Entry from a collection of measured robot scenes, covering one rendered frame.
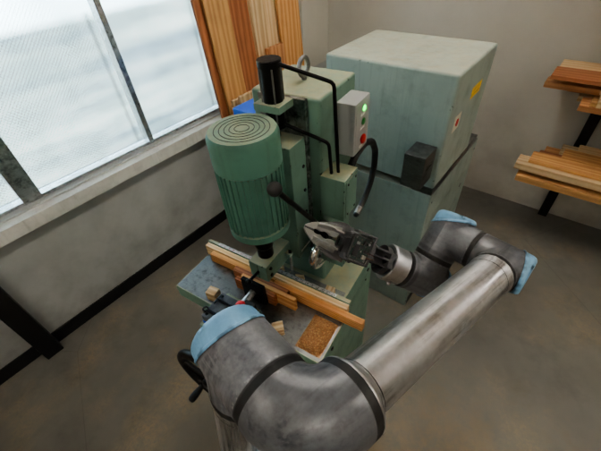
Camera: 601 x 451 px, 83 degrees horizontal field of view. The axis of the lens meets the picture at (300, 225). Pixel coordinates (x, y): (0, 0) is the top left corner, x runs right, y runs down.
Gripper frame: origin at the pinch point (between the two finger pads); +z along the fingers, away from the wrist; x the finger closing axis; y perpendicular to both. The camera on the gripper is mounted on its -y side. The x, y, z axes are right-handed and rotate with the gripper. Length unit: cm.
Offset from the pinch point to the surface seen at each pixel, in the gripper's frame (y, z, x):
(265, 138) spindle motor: -0.1, 17.1, -14.5
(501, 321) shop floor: -86, -159, -3
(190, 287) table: -53, 17, 32
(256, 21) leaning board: -146, 42, -123
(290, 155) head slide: -11.8, 8.6, -16.8
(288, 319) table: -31.5, -14.8, 27.0
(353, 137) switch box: -14.8, -6.7, -30.5
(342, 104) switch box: -11.5, 0.8, -35.9
